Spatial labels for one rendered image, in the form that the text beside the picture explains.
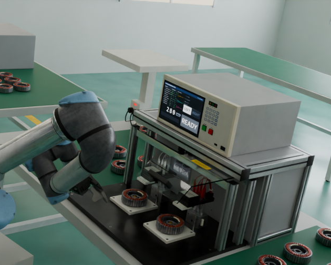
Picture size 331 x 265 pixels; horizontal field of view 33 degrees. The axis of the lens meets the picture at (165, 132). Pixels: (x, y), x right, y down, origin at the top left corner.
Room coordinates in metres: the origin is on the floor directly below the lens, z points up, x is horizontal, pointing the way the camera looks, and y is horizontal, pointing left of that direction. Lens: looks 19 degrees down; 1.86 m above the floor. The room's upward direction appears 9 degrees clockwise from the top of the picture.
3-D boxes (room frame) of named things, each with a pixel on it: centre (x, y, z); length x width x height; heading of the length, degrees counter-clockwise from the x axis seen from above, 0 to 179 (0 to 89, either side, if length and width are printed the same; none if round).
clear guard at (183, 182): (1.94, -0.12, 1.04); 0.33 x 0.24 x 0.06; 132
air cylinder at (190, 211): (2.07, -0.18, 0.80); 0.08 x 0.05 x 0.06; 42
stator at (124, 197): (2.15, 0.08, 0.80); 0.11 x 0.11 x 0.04
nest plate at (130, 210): (2.15, 0.09, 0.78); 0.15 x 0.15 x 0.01; 42
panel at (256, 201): (2.23, -0.18, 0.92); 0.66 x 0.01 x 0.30; 42
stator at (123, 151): (2.72, 0.24, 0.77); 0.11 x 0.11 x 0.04
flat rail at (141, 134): (2.13, -0.07, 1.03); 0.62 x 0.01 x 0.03; 42
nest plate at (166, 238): (1.97, -0.08, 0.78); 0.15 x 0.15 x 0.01; 42
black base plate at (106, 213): (2.07, -0.01, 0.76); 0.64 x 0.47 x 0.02; 42
